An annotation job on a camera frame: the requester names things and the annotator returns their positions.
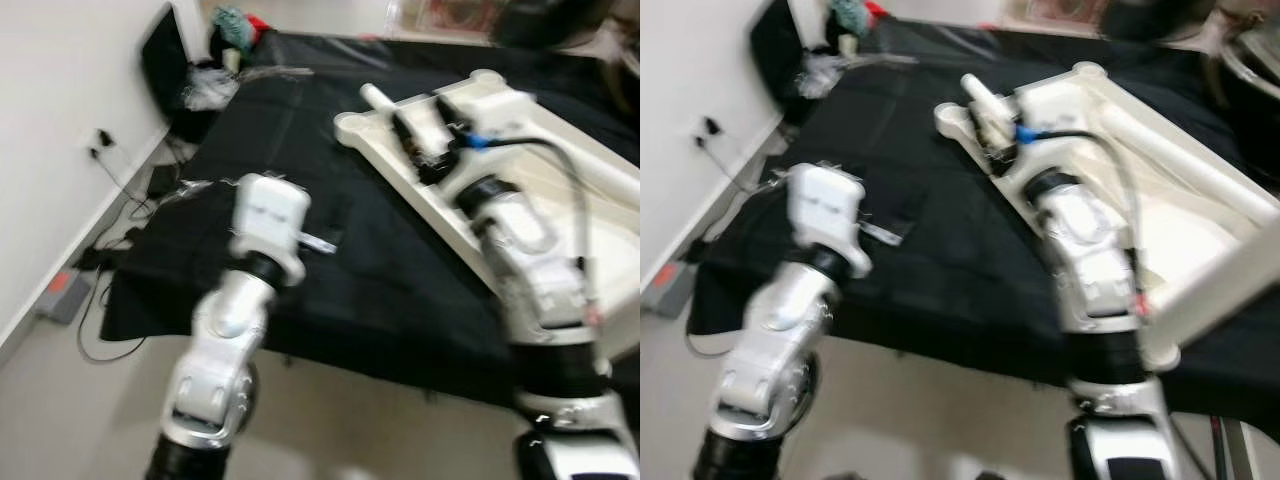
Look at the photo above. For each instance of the white plastic table top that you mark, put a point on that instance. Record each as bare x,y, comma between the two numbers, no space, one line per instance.
1200,240
400,170

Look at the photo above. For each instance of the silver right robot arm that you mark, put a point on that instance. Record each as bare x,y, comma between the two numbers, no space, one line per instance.
1090,260
540,270

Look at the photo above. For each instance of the black tablecloth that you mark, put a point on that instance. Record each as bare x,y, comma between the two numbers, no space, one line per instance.
300,130
900,130

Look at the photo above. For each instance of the clear plastic wrapper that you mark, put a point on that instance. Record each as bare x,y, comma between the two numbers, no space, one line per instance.
192,188
785,180

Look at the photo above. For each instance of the clear plastic film strip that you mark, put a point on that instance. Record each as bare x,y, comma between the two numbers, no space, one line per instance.
278,72
885,60

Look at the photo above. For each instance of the crumpled clear plastic bag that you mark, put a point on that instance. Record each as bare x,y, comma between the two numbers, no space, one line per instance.
822,72
212,90

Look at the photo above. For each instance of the large black power adapter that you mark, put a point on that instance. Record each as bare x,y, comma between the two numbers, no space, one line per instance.
163,180

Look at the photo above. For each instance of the black round pot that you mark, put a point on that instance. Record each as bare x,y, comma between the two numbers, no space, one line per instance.
550,22
1150,18

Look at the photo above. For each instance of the red garment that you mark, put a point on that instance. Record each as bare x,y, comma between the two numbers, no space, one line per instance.
875,10
258,22

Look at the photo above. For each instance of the teal cloth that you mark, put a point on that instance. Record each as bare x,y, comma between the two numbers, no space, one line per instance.
230,25
850,15

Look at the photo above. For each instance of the black fabric bag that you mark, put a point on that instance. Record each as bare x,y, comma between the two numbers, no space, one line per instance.
775,40
165,60

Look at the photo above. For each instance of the grey box with red label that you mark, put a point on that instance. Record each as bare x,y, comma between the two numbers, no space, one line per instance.
65,295
668,285

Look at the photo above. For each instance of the large black round basin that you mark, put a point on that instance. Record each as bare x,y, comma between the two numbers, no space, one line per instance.
1250,90

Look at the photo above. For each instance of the black rod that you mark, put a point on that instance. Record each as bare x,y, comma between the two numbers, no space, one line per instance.
1218,450

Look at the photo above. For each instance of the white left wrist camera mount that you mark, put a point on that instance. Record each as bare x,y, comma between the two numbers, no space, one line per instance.
825,210
270,220

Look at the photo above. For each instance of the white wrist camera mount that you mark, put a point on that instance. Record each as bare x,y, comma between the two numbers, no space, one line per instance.
270,220
490,115
1060,105
825,210

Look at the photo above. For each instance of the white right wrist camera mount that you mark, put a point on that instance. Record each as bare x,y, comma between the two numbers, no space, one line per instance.
1060,105
490,115

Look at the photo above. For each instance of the large black wall plug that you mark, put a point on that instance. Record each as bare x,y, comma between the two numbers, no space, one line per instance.
711,126
103,137

